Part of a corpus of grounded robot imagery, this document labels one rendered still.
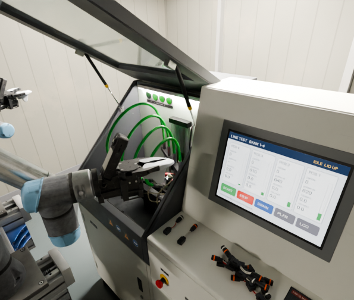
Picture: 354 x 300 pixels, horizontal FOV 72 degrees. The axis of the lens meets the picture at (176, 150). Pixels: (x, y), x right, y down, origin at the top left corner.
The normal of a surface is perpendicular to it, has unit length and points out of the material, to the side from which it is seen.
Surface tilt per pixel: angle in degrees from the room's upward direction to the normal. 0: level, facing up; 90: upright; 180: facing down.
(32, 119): 90
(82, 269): 0
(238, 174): 76
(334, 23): 90
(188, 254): 0
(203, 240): 0
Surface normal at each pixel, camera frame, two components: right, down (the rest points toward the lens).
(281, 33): -0.70, 0.36
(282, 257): -0.67, 0.14
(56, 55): 0.71, 0.31
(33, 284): -0.03, -0.88
